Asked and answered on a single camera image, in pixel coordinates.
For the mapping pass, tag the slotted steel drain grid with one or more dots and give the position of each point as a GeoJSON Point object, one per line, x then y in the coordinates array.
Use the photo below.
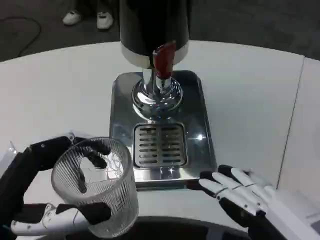
{"type": "Point", "coordinates": [160, 150]}

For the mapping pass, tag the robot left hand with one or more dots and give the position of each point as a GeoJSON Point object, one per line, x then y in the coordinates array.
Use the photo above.
{"type": "Point", "coordinates": [15, 185]}

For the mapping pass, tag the steel drip tray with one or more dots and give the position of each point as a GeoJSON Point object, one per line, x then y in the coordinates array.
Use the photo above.
{"type": "Point", "coordinates": [197, 110]}

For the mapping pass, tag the red tap lever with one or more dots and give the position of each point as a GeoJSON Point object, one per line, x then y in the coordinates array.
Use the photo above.
{"type": "Point", "coordinates": [163, 62]}

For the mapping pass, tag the dark robot torso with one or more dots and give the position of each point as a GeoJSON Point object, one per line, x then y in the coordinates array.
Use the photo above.
{"type": "Point", "coordinates": [190, 227]}

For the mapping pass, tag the person's white shoe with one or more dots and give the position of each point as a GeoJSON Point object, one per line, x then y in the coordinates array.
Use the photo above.
{"type": "Point", "coordinates": [72, 17]}
{"type": "Point", "coordinates": [104, 21]}

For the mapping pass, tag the black drink dispenser chrome base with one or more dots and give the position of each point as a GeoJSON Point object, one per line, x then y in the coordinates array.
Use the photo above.
{"type": "Point", "coordinates": [155, 22]}

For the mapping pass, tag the clear ribbed glass cup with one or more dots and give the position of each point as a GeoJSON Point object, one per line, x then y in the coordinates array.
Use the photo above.
{"type": "Point", "coordinates": [112, 190]}

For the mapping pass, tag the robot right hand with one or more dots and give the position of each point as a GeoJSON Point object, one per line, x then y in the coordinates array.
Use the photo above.
{"type": "Point", "coordinates": [250, 190]}

